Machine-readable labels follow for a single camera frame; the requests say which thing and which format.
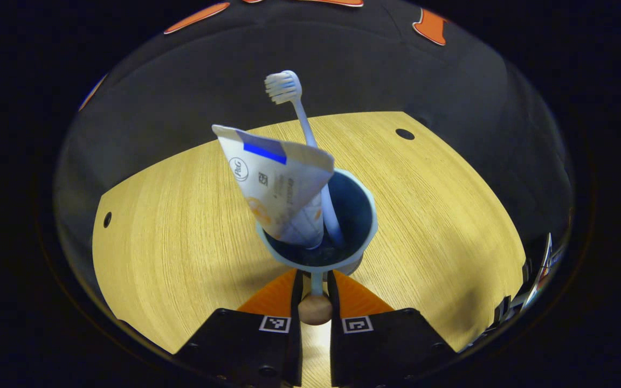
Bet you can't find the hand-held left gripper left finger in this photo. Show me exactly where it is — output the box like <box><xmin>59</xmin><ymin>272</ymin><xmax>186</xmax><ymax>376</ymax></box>
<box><xmin>173</xmin><ymin>269</ymin><xmax>303</xmax><ymax>388</ymax></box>

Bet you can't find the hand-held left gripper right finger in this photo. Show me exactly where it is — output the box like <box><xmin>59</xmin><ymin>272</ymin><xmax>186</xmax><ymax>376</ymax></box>
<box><xmin>328</xmin><ymin>269</ymin><xmax>458</xmax><ymax>388</ymax></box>

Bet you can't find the pale blue cup wooden handle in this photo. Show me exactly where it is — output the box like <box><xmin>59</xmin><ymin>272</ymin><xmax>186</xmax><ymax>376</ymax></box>
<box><xmin>256</xmin><ymin>168</ymin><xmax>379</xmax><ymax>325</ymax></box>

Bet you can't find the white toothpaste tube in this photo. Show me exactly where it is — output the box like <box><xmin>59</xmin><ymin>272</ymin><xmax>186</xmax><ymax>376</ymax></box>
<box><xmin>212</xmin><ymin>124</ymin><xmax>336</xmax><ymax>250</ymax></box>

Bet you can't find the white toothbrush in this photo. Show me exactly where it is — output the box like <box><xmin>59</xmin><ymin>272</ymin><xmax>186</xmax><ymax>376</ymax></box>
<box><xmin>264</xmin><ymin>70</ymin><xmax>345</xmax><ymax>247</ymax></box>

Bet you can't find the wooden desktop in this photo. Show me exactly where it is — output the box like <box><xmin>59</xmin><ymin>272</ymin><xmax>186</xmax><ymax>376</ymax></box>
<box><xmin>92</xmin><ymin>111</ymin><xmax>527</xmax><ymax>388</ymax></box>

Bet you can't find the black backdrop cloth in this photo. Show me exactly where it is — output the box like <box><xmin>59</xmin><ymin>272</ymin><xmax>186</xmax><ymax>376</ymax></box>
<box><xmin>54</xmin><ymin>0</ymin><xmax>575</xmax><ymax>302</ymax></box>

